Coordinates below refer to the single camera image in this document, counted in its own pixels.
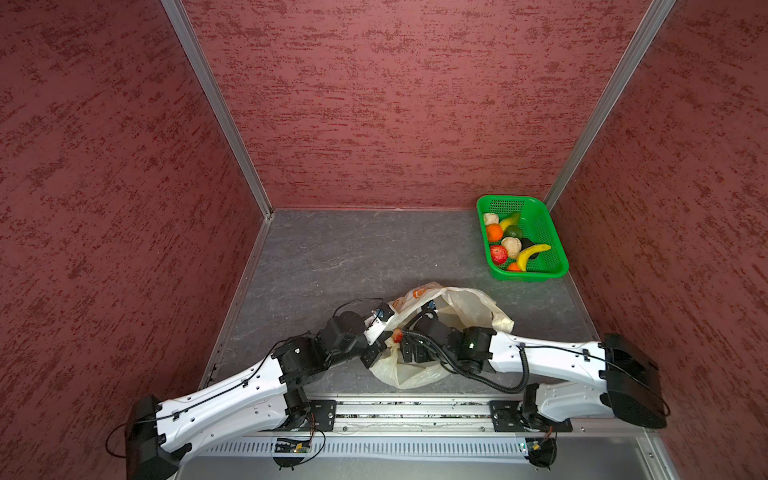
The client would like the yellow green mango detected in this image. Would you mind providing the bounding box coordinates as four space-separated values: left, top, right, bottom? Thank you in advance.
499 212 521 230

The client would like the right controller board with wires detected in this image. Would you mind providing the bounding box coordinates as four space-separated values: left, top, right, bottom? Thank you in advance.
525 428 558 470

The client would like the yellow banana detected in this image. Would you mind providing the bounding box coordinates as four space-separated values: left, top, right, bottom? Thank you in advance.
516 244 551 272

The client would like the left controller board with wires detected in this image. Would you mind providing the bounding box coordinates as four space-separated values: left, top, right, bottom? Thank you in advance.
272 413 327 471

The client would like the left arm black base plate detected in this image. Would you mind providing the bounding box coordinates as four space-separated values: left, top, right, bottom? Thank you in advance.
279 399 338 433

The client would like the round orange fruit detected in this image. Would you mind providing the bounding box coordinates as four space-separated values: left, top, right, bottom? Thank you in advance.
485 224 504 244

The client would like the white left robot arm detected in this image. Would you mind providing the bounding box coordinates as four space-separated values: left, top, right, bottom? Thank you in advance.
124 303 394 479

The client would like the perforated cable duct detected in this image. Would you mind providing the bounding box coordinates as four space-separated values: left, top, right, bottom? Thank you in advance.
202 436 528 462

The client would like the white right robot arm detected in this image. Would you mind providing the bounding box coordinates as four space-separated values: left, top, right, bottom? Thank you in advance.
399 310 670 431

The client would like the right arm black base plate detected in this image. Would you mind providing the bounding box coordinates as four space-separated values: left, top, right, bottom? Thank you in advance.
489 400 573 433

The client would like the aluminium corner post right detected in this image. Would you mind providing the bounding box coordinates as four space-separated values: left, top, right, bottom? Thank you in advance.
545 0 676 211

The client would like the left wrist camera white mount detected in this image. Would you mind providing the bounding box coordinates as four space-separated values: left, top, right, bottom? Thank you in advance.
364 303 394 345

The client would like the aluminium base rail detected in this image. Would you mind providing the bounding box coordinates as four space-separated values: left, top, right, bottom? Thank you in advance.
170 395 658 434

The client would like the translucent yellow plastic bag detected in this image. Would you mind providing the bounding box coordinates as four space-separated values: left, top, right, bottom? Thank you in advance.
368 282 515 390

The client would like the green plastic basket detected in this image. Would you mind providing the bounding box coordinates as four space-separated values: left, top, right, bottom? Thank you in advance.
476 195 569 282

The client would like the aluminium corner post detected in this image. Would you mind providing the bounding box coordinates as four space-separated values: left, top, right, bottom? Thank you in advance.
161 0 274 222
545 0 676 211

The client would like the controller board with wires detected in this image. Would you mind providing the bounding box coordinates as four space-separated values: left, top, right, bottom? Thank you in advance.
272 413 327 471
525 428 558 470

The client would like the aluminium corner post left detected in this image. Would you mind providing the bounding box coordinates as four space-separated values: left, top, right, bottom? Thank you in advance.
161 0 274 222

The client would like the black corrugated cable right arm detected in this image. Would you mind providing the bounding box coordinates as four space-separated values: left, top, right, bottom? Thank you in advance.
400 328 532 395

